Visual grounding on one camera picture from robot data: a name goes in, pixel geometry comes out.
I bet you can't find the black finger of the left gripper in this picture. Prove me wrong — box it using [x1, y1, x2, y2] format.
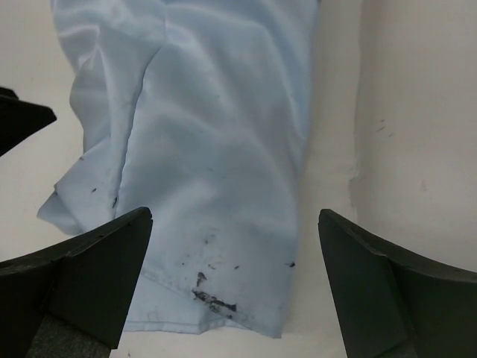
[0, 87, 57, 156]

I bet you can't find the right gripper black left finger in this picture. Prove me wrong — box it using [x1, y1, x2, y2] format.
[1, 207, 153, 357]

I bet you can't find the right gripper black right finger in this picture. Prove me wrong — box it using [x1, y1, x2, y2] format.
[318, 209, 476, 357]

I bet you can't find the light blue pillowcase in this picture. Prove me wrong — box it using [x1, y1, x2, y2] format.
[38, 1, 320, 338]

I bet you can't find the white pillow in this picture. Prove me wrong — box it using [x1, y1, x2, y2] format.
[296, 1, 476, 286]

